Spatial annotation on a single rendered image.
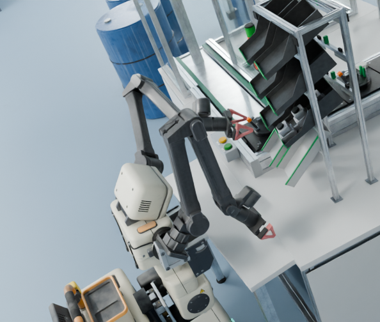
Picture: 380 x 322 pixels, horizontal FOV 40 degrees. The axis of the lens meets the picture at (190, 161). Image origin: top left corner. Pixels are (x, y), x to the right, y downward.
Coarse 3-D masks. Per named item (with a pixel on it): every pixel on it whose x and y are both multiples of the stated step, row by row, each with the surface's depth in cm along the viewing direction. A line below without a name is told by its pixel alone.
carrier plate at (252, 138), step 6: (252, 120) 264; (252, 126) 260; (240, 132) 261; (252, 132) 256; (246, 138) 254; (252, 138) 253; (258, 138) 251; (264, 138) 250; (252, 144) 249; (258, 150) 245
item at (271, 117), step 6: (264, 108) 223; (270, 108) 224; (288, 108) 210; (264, 114) 225; (270, 114) 222; (282, 114) 212; (288, 114) 212; (264, 120) 221; (270, 120) 219; (276, 120) 213; (282, 120) 213; (270, 126) 214
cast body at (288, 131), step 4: (280, 124) 202; (284, 124) 202; (288, 124) 203; (276, 128) 204; (280, 128) 202; (284, 128) 201; (288, 128) 201; (292, 128) 202; (296, 128) 204; (280, 132) 202; (284, 132) 202; (288, 132) 202; (292, 132) 202; (296, 132) 203; (280, 136) 205; (284, 136) 203; (288, 136) 203; (292, 136) 204; (284, 140) 204; (288, 140) 204
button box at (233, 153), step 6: (216, 132) 269; (222, 132) 267; (216, 138) 265; (228, 138) 261; (216, 144) 264; (222, 144) 259; (234, 144) 256; (222, 150) 255; (228, 150) 254; (234, 150) 253; (228, 156) 254; (234, 156) 255; (240, 156) 256
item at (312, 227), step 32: (352, 32) 319; (352, 128) 250; (224, 160) 265; (320, 160) 241; (352, 160) 234; (288, 192) 232; (320, 192) 225; (352, 192) 219; (288, 224) 218; (320, 224) 212; (352, 224) 206; (320, 256) 200
